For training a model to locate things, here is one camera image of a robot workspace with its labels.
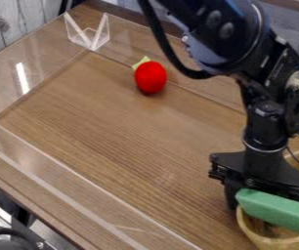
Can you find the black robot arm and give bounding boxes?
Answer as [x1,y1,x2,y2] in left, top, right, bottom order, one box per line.
[139,0,299,208]

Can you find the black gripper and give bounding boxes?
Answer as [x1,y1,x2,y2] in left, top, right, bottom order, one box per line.
[210,150,299,210]

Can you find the clear acrylic corner bracket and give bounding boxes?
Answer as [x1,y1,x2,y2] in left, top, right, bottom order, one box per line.
[64,13,111,51]

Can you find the brown wooden bowl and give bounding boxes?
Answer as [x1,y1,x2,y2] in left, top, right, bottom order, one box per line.
[237,146,299,250]

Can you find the black metal bracket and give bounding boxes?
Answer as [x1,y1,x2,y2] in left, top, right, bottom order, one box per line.
[11,217,58,250]

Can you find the green rectangular stick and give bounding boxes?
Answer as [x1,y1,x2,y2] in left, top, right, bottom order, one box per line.
[237,188,299,232]

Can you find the red plush strawberry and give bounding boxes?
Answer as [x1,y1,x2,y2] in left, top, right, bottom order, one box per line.
[132,56,167,95]

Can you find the clear acrylic tray walls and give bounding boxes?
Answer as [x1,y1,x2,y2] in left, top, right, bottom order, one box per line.
[0,18,257,250]

